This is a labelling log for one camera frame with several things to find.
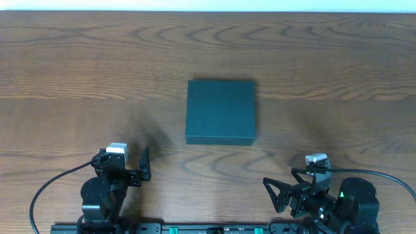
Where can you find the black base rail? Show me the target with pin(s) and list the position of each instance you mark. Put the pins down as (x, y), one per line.
(157, 228)

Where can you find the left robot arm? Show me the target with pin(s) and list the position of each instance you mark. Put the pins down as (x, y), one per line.
(103, 195)

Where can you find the dark green box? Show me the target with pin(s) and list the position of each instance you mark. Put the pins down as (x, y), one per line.
(220, 113)

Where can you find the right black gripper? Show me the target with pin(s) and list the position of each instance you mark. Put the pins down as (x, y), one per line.
(298, 195)

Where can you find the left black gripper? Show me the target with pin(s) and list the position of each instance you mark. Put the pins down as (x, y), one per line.
(127, 175)

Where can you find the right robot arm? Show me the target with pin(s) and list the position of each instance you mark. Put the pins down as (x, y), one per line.
(353, 210)

